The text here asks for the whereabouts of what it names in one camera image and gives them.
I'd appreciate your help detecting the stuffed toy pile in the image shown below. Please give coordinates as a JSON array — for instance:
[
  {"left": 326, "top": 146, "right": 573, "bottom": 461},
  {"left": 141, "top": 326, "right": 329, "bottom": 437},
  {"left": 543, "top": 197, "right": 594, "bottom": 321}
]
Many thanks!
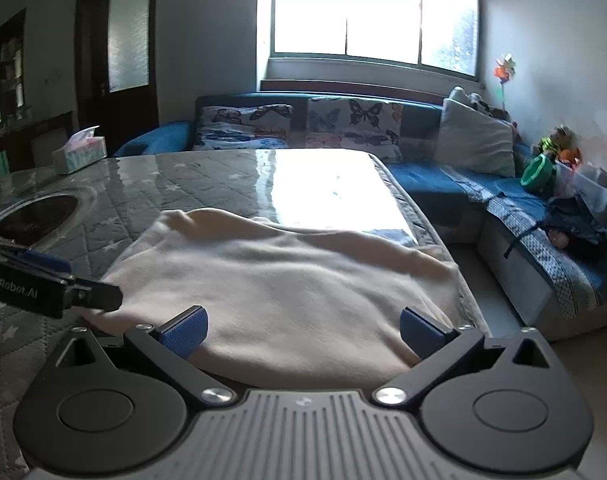
[{"left": 531, "top": 125, "right": 582, "bottom": 168}]

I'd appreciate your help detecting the green plastic bucket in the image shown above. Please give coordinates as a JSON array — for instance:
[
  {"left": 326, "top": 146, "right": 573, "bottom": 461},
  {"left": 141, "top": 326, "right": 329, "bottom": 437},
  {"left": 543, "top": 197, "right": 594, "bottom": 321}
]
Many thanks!
[{"left": 520, "top": 154, "right": 555, "bottom": 193}]

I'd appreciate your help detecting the dark blue clothes pile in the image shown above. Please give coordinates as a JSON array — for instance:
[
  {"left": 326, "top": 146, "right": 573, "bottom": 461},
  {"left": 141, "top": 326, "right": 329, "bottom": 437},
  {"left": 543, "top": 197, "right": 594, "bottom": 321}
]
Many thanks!
[{"left": 540, "top": 195, "right": 607, "bottom": 261}]

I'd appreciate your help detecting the butterfly pillow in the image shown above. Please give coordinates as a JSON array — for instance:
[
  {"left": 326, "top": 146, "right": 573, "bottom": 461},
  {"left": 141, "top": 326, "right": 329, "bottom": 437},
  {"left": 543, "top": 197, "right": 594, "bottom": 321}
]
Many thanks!
[
  {"left": 305, "top": 98, "right": 403, "bottom": 164},
  {"left": 193, "top": 104, "right": 293, "bottom": 151}
]

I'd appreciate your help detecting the blue sofa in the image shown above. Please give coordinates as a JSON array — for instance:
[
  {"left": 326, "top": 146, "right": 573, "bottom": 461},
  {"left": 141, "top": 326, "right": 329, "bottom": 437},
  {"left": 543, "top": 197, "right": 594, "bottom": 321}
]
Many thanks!
[{"left": 112, "top": 90, "right": 607, "bottom": 328}]

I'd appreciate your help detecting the left butterfly pillow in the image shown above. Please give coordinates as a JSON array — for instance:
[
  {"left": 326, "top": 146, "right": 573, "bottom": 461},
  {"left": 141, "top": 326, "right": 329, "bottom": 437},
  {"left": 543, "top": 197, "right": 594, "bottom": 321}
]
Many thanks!
[{"left": 193, "top": 104, "right": 293, "bottom": 151}]

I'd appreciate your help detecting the dark wooden door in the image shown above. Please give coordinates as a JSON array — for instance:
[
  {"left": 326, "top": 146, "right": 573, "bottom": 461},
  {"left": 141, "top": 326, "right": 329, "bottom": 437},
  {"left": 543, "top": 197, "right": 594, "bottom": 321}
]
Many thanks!
[{"left": 75, "top": 0, "right": 159, "bottom": 153}]

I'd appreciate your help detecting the white tissue box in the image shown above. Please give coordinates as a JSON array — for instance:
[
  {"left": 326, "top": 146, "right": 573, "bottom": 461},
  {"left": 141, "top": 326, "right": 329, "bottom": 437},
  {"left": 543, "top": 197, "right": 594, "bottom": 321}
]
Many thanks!
[{"left": 52, "top": 126, "right": 107, "bottom": 176}]

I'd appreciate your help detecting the colourful pinwheel toy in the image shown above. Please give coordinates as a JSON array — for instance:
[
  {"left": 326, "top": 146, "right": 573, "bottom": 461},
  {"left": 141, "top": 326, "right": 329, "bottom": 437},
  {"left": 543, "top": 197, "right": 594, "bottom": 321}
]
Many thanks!
[{"left": 493, "top": 53, "right": 516, "bottom": 110}]

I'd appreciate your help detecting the window with green frame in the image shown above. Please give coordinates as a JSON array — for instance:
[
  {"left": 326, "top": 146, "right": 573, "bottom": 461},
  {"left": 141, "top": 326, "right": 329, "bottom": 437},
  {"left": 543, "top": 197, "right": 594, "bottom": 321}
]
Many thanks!
[{"left": 270, "top": 0, "right": 481, "bottom": 78}]

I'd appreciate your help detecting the clear plastic storage box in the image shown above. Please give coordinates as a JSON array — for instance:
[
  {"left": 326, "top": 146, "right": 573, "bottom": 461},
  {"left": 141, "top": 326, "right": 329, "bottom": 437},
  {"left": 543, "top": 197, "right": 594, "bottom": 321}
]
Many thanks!
[{"left": 554, "top": 162, "right": 607, "bottom": 226}]

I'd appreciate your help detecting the grey plain pillow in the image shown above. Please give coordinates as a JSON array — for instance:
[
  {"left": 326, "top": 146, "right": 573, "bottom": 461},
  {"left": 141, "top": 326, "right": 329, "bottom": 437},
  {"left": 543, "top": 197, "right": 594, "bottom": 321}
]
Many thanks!
[{"left": 433, "top": 87, "right": 515, "bottom": 178}]

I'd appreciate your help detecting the right butterfly pillow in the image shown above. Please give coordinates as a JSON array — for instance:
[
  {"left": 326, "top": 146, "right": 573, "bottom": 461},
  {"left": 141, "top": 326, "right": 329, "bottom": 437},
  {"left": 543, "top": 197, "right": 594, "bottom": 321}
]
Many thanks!
[{"left": 305, "top": 98, "right": 403, "bottom": 164}]

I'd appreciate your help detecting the round black induction cooktop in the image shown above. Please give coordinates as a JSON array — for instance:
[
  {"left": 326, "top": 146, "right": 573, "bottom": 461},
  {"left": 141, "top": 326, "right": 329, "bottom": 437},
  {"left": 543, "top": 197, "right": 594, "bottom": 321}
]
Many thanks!
[{"left": 0, "top": 193, "right": 80, "bottom": 247}]

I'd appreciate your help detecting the dark wooden cabinet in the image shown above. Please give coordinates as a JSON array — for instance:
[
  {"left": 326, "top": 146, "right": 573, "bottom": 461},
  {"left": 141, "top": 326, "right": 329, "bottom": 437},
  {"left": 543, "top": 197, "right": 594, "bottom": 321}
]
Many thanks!
[{"left": 0, "top": 10, "right": 74, "bottom": 179}]

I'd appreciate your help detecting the cream beige garment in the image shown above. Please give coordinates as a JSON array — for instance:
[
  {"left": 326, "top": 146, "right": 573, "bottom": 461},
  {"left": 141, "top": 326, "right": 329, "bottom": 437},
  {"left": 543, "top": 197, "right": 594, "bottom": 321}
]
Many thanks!
[{"left": 86, "top": 209, "right": 479, "bottom": 391}]

